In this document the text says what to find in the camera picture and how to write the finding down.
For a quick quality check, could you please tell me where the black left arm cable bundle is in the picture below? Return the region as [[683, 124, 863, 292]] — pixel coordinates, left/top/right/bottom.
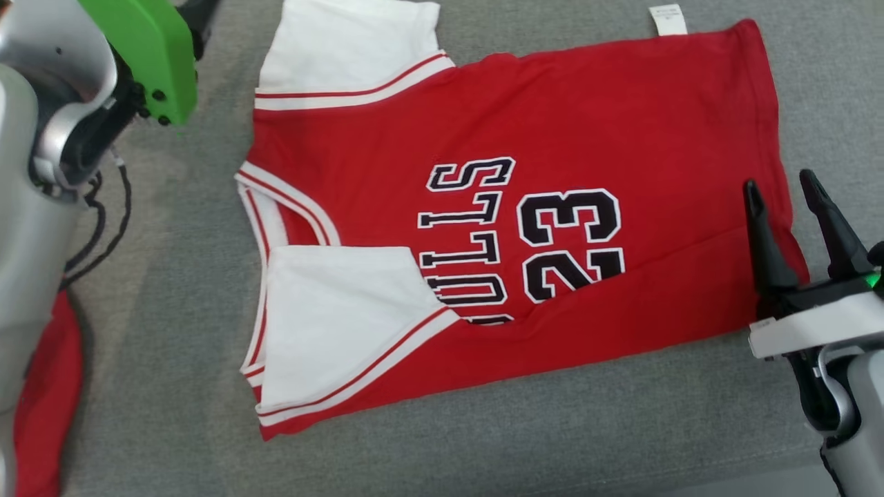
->
[[62, 148, 133, 291]]

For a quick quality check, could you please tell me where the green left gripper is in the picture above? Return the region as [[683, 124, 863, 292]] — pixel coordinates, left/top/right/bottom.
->
[[77, 0, 222, 128]]

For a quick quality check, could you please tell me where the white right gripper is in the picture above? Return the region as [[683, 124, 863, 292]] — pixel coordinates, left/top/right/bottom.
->
[[742, 169, 884, 360]]

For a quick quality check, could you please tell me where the plain red garment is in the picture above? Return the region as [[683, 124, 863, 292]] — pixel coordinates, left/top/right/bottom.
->
[[14, 290, 84, 497]]

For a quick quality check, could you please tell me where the red white basketball jersey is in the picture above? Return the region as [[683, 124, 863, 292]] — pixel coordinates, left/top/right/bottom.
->
[[235, 0, 810, 442]]

